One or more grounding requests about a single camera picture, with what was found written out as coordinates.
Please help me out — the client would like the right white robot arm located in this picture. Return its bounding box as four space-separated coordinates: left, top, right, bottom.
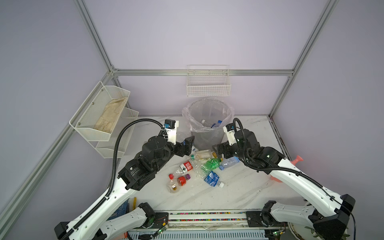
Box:
213 118 356 240

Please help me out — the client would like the large crushed blue label bottle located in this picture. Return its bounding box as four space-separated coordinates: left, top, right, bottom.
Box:
219 157 240 171

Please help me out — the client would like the red label clear bottle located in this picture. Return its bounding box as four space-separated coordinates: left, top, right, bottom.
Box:
168 161 195 180

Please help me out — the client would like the green Sprite bottle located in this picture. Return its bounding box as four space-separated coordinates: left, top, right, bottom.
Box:
197 158 222 179

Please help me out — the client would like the pink spray bottle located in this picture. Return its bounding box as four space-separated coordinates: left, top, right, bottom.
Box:
270 155 303 183

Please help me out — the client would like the white mesh lower shelf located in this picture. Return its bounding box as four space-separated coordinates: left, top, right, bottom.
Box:
94 107 140 159

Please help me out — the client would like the white mesh upper shelf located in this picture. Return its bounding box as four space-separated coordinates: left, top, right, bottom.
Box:
69 82 131 142

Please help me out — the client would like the blue dotted work glove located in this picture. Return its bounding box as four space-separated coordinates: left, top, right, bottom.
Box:
108 197 137 221

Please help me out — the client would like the beige glove in shelf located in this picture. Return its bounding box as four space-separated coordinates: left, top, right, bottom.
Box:
94 97 128 134

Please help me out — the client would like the round red cap bottle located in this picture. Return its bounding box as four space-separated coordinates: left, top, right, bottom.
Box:
167 176 188 194

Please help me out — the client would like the blue cap water bottle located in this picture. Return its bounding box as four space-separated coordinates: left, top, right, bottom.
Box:
212 120 222 128

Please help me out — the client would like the clear plastic bin liner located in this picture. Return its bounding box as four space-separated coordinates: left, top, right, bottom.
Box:
182 98 235 133

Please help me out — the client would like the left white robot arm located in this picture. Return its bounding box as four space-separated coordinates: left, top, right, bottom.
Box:
55 119 195 240

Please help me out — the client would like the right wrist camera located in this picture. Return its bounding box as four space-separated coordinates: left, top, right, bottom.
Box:
223 123 237 146

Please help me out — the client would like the clear green cap bottle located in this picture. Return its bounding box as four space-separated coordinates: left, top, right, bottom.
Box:
189 150 215 162

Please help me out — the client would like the blue label water bottle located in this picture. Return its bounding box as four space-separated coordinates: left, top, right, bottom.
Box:
201 120 215 128

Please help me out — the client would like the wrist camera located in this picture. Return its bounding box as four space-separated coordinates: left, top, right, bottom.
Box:
223 123 237 146
164 119 179 145

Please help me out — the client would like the white mesh shelf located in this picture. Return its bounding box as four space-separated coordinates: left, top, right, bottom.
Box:
94 107 140 159
69 82 131 142

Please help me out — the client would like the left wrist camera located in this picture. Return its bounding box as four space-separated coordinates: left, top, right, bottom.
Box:
164 119 179 145

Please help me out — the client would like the grey mesh waste bin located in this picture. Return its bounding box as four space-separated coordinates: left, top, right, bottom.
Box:
185 98 231 151

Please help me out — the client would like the white wire wall basket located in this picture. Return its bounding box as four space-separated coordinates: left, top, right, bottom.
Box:
187 65 232 97

